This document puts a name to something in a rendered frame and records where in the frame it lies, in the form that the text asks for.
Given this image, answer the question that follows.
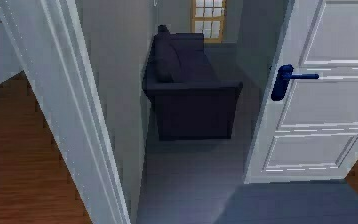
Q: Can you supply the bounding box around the dark navy sofa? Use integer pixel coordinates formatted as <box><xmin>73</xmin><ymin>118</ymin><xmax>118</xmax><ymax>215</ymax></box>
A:
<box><xmin>142</xmin><ymin>24</ymin><xmax>244</xmax><ymax>141</ymax></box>

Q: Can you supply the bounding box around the wooden framed window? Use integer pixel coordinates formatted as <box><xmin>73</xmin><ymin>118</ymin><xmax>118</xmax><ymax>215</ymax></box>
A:
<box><xmin>190</xmin><ymin>0</ymin><xmax>228</xmax><ymax>44</ymax></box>

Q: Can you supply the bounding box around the white panelled room door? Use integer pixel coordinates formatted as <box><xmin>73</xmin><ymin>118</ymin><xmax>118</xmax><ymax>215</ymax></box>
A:
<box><xmin>243</xmin><ymin>0</ymin><xmax>358</xmax><ymax>184</ymax></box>

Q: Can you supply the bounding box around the white cupboard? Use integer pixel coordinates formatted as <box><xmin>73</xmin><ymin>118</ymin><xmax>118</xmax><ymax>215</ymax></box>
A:
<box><xmin>0</xmin><ymin>13</ymin><xmax>24</xmax><ymax>90</ymax></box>

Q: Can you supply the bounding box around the dark blue door handle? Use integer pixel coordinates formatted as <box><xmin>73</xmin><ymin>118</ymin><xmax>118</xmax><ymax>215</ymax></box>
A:
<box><xmin>270</xmin><ymin>64</ymin><xmax>320</xmax><ymax>102</ymax></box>

